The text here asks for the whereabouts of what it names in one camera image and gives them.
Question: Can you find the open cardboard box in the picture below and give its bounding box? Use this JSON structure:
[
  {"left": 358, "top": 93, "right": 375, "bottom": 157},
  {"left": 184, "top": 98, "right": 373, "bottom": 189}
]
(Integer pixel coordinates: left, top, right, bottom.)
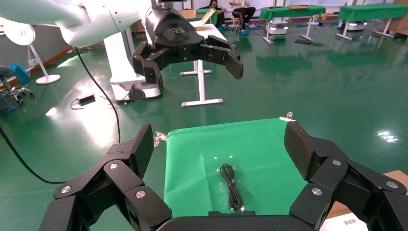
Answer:
[{"left": 180, "top": 8, "right": 217, "bottom": 32}]

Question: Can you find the white standing fan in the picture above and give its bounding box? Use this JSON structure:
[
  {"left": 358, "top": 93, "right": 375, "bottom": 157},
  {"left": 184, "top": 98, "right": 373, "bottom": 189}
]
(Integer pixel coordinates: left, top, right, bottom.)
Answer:
[{"left": 0, "top": 17, "right": 61, "bottom": 85}]

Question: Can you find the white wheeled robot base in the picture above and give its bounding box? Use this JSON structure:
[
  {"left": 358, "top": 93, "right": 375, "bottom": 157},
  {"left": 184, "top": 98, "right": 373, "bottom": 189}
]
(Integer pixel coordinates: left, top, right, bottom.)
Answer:
[{"left": 103, "top": 28, "right": 163, "bottom": 103}]

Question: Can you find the black power strip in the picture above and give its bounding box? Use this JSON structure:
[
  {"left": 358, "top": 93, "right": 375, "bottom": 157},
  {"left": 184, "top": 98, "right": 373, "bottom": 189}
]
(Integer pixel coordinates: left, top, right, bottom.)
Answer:
[{"left": 294, "top": 38, "right": 327, "bottom": 48}]

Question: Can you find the white robot base under table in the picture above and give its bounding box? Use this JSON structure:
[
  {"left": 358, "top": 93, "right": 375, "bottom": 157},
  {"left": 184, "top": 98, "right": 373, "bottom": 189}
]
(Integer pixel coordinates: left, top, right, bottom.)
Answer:
[
  {"left": 268, "top": 17, "right": 289, "bottom": 36},
  {"left": 345, "top": 20, "right": 367, "bottom": 32}
]

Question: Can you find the seated person in black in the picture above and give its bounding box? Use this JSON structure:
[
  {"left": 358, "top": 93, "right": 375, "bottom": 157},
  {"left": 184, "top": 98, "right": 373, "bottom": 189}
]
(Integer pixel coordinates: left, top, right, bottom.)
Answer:
[{"left": 201, "top": 0, "right": 228, "bottom": 28}]

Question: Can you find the white printed instruction sheet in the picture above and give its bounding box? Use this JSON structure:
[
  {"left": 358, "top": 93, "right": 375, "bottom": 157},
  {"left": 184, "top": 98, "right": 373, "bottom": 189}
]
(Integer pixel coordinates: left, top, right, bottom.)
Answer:
[{"left": 319, "top": 213, "right": 370, "bottom": 231}]

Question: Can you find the black power adapter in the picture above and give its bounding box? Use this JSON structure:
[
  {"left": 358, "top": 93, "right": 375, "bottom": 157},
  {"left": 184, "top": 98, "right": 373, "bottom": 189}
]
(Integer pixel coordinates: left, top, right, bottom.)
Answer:
[{"left": 70, "top": 94, "right": 96, "bottom": 110}]

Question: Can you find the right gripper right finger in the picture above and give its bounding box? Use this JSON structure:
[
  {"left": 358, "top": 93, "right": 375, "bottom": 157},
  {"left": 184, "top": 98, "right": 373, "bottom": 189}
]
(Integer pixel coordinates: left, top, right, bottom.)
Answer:
[{"left": 283, "top": 121, "right": 408, "bottom": 231}]

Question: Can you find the white bare table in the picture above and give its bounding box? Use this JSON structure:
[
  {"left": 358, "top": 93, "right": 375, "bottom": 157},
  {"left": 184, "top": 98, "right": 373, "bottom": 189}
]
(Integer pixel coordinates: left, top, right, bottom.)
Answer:
[{"left": 180, "top": 24, "right": 229, "bottom": 107}]

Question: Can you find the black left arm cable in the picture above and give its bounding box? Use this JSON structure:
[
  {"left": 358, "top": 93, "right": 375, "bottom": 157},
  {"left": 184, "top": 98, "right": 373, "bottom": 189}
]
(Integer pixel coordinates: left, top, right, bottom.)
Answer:
[{"left": 0, "top": 47, "right": 122, "bottom": 185}]

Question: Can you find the black data cable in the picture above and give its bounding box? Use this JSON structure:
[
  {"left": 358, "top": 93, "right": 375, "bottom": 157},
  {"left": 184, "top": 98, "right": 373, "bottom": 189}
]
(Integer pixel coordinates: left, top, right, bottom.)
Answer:
[{"left": 219, "top": 163, "right": 245, "bottom": 213}]

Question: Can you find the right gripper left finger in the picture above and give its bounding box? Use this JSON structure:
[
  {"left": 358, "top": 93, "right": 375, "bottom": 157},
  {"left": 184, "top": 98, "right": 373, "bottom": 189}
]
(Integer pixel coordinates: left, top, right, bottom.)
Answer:
[{"left": 39, "top": 123, "right": 173, "bottom": 231}]

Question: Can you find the blue office chair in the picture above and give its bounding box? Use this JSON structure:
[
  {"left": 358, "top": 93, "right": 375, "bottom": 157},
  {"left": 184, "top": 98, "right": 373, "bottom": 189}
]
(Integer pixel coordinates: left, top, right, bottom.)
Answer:
[{"left": 0, "top": 63, "right": 34, "bottom": 106}]

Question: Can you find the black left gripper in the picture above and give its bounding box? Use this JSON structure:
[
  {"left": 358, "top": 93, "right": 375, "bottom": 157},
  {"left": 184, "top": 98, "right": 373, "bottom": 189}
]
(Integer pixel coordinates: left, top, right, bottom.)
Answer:
[{"left": 132, "top": 6, "right": 244, "bottom": 94}]

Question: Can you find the brown cardboard box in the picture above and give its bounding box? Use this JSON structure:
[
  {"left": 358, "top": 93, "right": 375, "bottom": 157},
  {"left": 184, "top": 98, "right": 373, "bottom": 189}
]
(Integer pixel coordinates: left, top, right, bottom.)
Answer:
[{"left": 326, "top": 170, "right": 408, "bottom": 231}]

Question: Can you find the seated person white shirt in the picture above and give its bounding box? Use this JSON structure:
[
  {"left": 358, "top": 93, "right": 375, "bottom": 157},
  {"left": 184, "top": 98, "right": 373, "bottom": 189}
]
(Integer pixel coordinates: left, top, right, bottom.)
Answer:
[{"left": 229, "top": 0, "right": 256, "bottom": 34}]

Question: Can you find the table with green cloth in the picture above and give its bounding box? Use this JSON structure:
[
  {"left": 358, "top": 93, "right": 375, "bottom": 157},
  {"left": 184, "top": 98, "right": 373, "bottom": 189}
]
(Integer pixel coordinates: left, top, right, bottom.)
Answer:
[
  {"left": 336, "top": 3, "right": 408, "bottom": 40},
  {"left": 258, "top": 4, "right": 326, "bottom": 45}
]

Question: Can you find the green table cloth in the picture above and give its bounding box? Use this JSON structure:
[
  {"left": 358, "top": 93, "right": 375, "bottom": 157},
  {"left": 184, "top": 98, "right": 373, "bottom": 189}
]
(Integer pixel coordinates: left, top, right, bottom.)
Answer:
[{"left": 164, "top": 118, "right": 308, "bottom": 219}]

